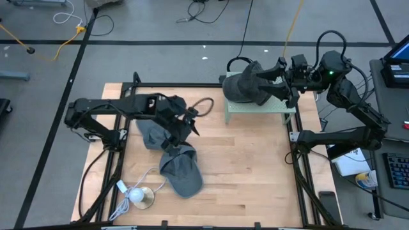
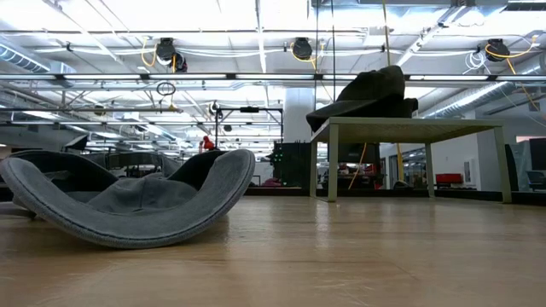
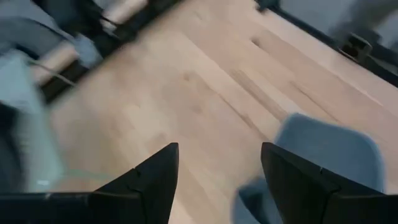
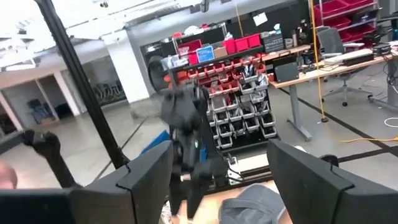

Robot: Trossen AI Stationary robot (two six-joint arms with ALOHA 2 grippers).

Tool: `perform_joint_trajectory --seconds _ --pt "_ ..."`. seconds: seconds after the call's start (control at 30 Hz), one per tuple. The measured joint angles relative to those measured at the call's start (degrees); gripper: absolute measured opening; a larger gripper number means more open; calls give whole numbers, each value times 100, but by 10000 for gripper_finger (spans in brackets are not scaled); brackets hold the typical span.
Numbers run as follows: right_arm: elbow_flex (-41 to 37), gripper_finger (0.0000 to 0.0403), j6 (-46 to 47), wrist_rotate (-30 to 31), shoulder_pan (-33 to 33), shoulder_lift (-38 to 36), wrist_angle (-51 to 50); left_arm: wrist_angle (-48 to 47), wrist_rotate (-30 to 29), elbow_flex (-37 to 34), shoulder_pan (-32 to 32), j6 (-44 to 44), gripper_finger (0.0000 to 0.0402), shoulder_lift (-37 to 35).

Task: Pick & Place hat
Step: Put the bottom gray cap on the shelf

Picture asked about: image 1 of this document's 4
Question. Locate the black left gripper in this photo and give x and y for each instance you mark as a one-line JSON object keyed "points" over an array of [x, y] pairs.
{"points": [[179, 127]]}

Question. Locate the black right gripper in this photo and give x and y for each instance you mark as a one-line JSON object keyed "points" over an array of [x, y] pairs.
{"points": [[295, 83]]}

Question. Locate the black baseball cap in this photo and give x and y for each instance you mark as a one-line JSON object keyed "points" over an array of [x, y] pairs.
{"points": [[252, 86]]}

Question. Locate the blue-grey baseball cap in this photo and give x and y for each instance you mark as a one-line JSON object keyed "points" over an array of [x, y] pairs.
{"points": [[182, 175]]}

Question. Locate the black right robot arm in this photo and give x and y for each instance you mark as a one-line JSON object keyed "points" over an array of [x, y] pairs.
{"points": [[351, 137]]}

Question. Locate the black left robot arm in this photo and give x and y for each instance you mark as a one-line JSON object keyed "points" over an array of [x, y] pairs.
{"points": [[105, 105]]}

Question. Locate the pale green perforated metal stand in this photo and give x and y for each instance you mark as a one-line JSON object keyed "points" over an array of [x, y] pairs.
{"points": [[255, 108]]}

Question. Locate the grey baseball cap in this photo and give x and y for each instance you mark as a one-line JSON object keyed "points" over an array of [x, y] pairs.
{"points": [[150, 134]]}

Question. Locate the white bulb brass base lamp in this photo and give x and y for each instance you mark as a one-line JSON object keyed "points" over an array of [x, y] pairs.
{"points": [[137, 195]]}

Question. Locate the white power adapter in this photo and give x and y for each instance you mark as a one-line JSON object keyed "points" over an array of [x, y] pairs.
{"points": [[121, 186]]}

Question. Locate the black slanted beam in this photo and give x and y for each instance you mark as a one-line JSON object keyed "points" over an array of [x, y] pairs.
{"points": [[338, 155]]}

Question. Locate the white cardboard box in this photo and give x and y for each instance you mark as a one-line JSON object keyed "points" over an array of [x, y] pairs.
{"points": [[350, 164]]}

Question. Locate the black box device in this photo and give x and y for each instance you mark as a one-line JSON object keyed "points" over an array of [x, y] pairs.
{"points": [[396, 75]]}

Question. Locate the black laptop screen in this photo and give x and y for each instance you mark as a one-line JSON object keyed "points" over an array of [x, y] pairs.
{"points": [[401, 51]]}

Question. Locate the white and yellow tape roll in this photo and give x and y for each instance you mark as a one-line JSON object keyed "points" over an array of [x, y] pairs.
{"points": [[365, 179]]}

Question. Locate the black smartphone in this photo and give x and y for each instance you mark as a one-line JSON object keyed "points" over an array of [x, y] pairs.
{"points": [[330, 206]]}

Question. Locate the black keyboard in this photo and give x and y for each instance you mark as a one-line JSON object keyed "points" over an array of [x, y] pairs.
{"points": [[397, 171]]}

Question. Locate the grey desk with keyboard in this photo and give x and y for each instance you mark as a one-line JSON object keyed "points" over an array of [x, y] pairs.
{"points": [[383, 191]]}

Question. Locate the black round floor puck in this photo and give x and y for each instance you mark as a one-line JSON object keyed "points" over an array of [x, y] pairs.
{"points": [[30, 50]]}

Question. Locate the grey floor bar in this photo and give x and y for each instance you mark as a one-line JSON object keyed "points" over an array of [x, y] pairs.
{"points": [[14, 75]]}

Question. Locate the black wheeled base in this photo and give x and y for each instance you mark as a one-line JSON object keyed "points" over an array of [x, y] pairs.
{"points": [[4, 106]]}

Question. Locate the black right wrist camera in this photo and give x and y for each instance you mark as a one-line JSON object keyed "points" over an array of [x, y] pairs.
{"points": [[299, 63]]}

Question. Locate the black aluminium table frame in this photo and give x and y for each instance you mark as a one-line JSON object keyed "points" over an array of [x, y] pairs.
{"points": [[179, 85]]}

